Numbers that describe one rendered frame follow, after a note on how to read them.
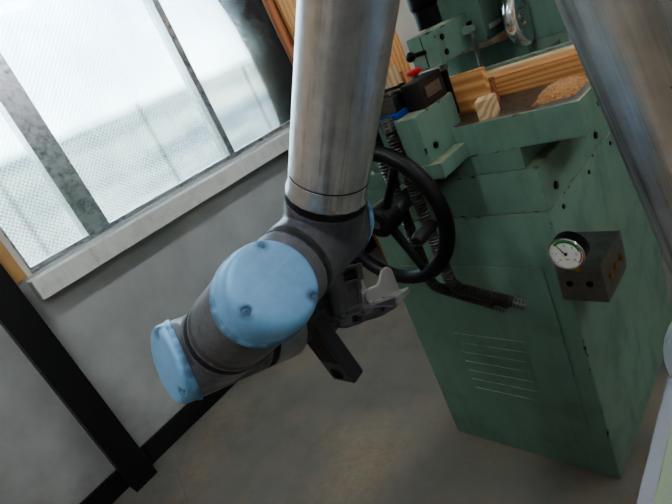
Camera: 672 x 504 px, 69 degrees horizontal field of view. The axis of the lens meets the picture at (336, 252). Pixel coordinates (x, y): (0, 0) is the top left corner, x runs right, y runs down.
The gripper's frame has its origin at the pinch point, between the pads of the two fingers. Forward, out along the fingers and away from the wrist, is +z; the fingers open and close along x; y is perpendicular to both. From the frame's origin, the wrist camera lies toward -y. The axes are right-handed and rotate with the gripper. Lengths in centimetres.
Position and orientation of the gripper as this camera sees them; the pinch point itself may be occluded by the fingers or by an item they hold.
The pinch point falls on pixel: (390, 295)
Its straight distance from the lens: 77.5
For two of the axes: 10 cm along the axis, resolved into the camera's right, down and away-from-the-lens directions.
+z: 7.2, -2.0, 6.7
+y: -1.6, -9.8, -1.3
